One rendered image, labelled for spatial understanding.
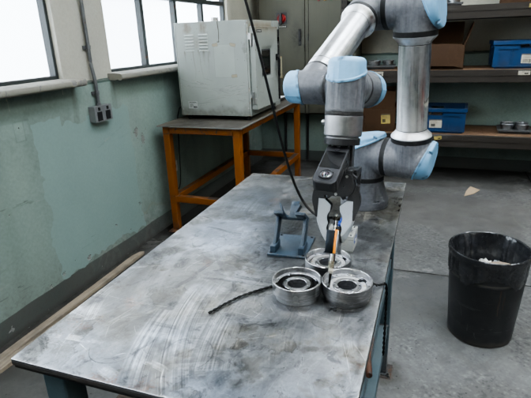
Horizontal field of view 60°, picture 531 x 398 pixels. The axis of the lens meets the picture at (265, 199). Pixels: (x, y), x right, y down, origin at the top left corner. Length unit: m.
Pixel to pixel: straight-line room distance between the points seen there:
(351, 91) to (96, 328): 0.67
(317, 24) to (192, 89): 1.82
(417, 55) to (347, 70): 0.45
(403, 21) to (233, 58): 2.01
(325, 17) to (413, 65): 3.45
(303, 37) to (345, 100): 3.91
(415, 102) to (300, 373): 0.83
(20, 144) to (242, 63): 1.47
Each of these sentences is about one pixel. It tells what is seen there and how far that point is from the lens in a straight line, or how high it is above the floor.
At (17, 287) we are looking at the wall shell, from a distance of 2.55.
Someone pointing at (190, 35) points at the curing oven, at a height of 1.35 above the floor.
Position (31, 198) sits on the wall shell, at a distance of 2.52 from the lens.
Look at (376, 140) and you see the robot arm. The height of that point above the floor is 1.02.
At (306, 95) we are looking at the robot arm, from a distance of 1.05.
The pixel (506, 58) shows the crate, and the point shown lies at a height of 1.08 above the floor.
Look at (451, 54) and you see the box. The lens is 4.34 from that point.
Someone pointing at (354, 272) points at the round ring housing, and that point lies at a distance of 1.03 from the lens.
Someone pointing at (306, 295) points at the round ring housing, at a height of 0.83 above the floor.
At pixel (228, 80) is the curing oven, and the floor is 1.05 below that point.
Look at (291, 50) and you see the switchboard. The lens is 4.84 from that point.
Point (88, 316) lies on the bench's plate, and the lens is 1.03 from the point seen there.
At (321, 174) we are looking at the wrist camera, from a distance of 0.85.
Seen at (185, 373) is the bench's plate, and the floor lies 0.80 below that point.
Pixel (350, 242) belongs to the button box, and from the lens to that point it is 1.18.
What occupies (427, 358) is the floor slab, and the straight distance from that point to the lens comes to 2.20.
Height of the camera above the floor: 1.32
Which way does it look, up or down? 19 degrees down
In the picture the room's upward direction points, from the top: 2 degrees counter-clockwise
